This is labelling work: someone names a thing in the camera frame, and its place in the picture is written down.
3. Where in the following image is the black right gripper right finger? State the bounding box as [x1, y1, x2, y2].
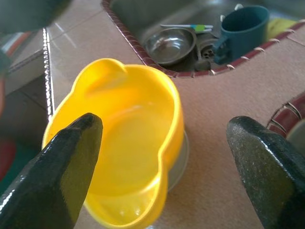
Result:
[226, 116, 305, 229]

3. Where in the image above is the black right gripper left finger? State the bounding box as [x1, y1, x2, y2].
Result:
[0, 113, 104, 229]

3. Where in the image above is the teal mug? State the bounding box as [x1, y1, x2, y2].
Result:
[213, 4, 271, 65]

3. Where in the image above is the large steel bowl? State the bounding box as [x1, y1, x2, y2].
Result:
[144, 27, 198, 67]

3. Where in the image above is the green white plastic utensil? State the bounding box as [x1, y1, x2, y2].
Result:
[160, 23, 214, 33]

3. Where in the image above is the red patterned mat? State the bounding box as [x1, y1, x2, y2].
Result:
[0, 137, 45, 191]

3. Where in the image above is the pale yellow dish sponge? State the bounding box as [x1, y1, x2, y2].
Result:
[266, 18, 300, 41]

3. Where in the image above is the steel sink basin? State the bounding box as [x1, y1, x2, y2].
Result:
[102, 0, 305, 78]

